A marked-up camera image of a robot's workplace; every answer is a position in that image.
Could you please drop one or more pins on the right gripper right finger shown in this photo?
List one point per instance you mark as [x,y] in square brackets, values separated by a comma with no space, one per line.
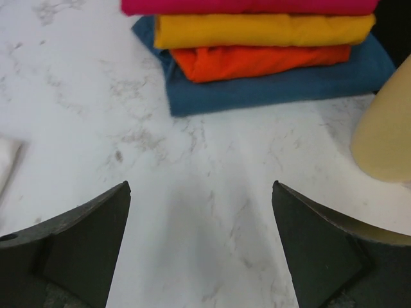
[338,261]

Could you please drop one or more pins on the white t shirt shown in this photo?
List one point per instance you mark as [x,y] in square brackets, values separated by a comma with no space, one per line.
[11,151]

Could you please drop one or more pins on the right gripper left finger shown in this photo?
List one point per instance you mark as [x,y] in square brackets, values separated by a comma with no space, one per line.
[68,260]

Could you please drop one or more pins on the blue folded t shirt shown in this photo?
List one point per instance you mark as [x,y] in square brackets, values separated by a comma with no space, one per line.
[368,68]

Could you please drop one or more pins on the orange folded t shirt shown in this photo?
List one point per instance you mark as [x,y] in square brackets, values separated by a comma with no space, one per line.
[207,64]

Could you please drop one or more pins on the yellow mug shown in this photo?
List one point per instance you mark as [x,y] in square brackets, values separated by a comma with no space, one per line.
[380,144]

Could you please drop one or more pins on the yellow folded t shirt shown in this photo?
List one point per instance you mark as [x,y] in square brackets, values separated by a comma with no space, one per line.
[283,30]

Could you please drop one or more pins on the magenta folded t shirt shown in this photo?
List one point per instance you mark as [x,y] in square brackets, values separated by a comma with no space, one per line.
[317,7]

